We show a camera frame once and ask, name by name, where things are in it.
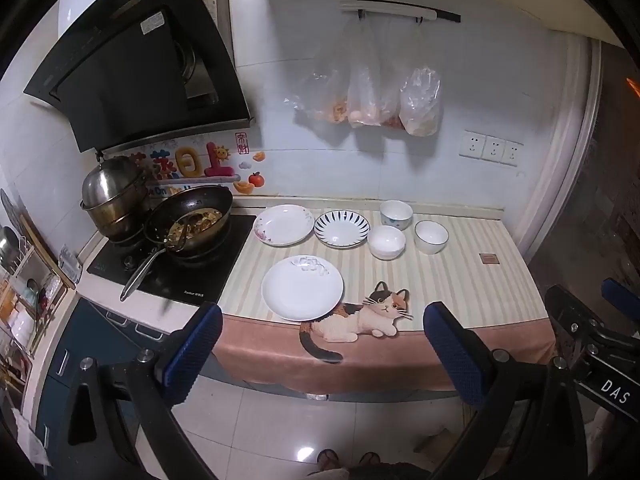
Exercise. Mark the white plate grey print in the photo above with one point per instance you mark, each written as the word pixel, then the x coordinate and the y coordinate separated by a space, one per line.
pixel 300 290

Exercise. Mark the kitchen storage rack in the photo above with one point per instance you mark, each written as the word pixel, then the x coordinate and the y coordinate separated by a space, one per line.
pixel 25 310

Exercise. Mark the blue striped plate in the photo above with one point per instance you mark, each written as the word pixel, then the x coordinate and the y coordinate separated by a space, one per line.
pixel 341 230

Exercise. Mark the wall hook rail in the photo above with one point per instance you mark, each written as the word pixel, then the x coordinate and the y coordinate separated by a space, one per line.
pixel 400 8

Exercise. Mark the person's left foot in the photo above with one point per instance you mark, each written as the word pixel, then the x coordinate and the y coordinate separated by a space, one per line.
pixel 327 460

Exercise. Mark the colourful wall stickers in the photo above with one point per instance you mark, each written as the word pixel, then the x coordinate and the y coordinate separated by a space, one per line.
pixel 200 165

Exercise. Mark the black range hood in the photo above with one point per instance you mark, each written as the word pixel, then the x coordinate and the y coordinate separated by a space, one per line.
pixel 135 60

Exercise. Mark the striped cat print mat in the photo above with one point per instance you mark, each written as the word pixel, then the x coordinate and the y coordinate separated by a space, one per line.
pixel 450 280

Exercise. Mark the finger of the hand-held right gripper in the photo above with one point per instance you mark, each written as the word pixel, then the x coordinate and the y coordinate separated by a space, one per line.
pixel 575 315
pixel 622 291

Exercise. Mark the grey plastic packet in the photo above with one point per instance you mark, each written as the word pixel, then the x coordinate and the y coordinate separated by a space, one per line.
pixel 69 262

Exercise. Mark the white wall socket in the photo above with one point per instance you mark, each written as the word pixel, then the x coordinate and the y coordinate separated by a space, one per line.
pixel 471 144
pixel 493 149
pixel 512 153

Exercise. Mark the plain white bowl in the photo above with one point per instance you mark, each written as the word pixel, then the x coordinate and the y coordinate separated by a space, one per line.
pixel 386 242

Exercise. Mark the black gas stove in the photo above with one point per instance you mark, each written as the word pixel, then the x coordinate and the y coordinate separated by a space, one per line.
pixel 215 270

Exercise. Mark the black wok with food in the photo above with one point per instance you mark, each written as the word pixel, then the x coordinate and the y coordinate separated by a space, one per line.
pixel 200 210

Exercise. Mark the person's foot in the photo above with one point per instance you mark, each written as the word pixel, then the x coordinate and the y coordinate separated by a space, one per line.
pixel 370 458
pixel 327 460

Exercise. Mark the white bowl with floral print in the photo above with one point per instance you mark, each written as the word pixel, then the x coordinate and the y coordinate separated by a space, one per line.
pixel 396 212

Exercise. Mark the white bowl with blue rim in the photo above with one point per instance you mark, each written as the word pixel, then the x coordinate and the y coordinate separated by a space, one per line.
pixel 431 237

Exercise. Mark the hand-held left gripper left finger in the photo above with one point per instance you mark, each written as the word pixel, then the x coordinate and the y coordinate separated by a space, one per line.
pixel 196 347

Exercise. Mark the stainless steel stacked pot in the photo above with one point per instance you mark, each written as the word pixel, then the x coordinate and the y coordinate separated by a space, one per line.
pixel 112 185

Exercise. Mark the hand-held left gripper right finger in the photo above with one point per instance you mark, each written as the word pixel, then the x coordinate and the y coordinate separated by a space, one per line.
pixel 452 352

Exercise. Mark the person's right foot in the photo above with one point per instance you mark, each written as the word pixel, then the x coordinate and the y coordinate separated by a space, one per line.
pixel 370 458

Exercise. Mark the white plate red floral print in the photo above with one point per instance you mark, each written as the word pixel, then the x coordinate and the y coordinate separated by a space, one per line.
pixel 282 225

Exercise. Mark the clear plastic bag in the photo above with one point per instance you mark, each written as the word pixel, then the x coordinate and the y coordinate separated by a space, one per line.
pixel 421 100
pixel 370 95
pixel 325 85

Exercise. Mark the glass sliding door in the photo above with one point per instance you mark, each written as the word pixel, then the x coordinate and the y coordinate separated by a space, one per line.
pixel 590 185

